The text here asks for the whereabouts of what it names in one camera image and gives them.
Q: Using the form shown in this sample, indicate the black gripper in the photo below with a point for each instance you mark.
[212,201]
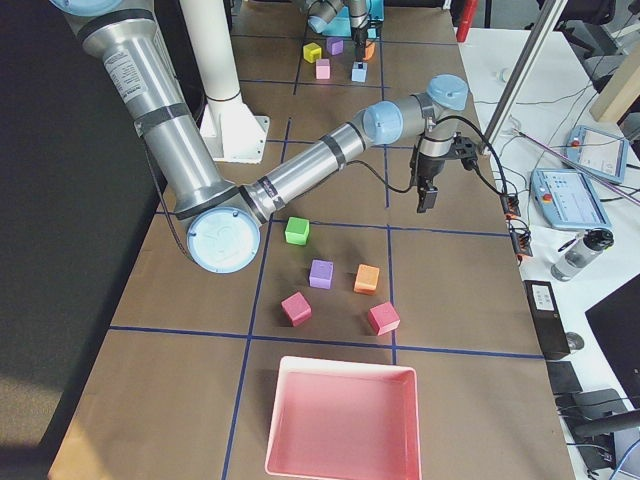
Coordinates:
[428,173]
[359,44]

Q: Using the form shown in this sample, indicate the light blue block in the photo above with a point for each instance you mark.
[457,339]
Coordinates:
[359,72]

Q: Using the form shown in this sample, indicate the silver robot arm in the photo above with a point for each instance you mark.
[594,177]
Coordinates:
[350,18]
[223,219]

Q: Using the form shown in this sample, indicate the orange far block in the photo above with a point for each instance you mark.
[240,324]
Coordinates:
[369,51]

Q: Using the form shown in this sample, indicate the orange block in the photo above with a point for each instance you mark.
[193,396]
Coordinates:
[366,280]
[369,51]

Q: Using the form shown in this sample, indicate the blue bin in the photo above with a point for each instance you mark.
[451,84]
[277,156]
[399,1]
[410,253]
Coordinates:
[340,24]

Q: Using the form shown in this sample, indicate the purple far block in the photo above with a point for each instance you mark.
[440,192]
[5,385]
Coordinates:
[334,46]

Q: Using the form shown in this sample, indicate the purple block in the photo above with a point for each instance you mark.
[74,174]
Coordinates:
[334,46]
[321,274]

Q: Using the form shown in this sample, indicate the pink far block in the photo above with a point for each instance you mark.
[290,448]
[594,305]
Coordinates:
[322,69]

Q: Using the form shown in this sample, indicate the yellow block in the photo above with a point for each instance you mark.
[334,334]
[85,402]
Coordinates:
[312,52]

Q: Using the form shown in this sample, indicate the small electronics board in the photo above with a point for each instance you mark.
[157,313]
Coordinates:
[510,206]

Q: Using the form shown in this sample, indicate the orange near block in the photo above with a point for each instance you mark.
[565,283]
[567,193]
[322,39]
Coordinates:
[366,280]

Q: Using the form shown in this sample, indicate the red fire extinguisher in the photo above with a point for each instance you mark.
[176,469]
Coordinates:
[466,20]

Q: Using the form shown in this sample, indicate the red block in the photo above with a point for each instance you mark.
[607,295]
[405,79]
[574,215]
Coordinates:
[383,318]

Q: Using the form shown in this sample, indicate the purple near block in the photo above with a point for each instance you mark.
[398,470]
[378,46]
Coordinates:
[321,274]

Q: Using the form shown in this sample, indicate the green block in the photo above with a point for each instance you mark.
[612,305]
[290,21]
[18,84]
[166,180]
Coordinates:
[297,231]

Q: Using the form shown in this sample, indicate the near teach pendant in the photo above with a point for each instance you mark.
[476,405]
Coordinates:
[567,200]

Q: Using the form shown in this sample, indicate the teach pendant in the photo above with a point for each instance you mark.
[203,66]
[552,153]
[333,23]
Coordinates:
[567,200]
[603,153]

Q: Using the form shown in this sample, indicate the white pole with base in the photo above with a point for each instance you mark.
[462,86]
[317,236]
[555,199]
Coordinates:
[230,130]

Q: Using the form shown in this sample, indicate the black power box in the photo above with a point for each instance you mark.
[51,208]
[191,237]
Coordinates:
[546,319]

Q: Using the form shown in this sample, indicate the far teach pendant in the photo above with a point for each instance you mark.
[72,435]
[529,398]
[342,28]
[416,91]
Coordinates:
[603,153]

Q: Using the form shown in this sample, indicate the clear water bottle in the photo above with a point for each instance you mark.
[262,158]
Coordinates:
[581,252]

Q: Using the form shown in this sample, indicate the magenta block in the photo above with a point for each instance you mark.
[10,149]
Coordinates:
[296,308]

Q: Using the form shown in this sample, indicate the black monitor corner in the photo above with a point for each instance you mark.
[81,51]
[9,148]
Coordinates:
[614,321]

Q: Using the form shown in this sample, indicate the pink tray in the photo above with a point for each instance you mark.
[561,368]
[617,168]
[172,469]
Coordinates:
[344,420]

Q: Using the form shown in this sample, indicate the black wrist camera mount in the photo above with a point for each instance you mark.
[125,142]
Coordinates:
[464,150]

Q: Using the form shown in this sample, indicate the aluminium frame post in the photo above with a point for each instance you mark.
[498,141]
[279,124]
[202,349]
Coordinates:
[543,26]

